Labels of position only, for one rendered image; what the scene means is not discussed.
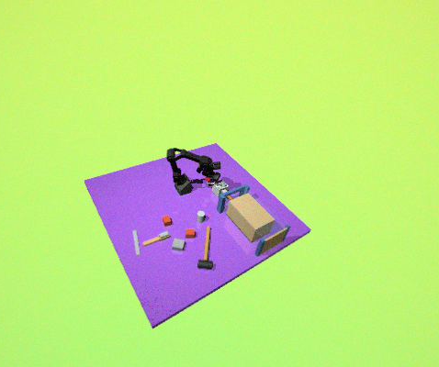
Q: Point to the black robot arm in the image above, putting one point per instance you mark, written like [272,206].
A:
[205,162]

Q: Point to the pale grey flat bar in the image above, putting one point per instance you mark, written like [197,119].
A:
[137,247]

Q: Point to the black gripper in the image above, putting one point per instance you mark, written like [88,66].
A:
[212,175]

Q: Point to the black-headed mallet with wooden handle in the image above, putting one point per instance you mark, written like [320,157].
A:
[205,263]

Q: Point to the grey cylinder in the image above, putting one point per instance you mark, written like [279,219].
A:
[200,216]

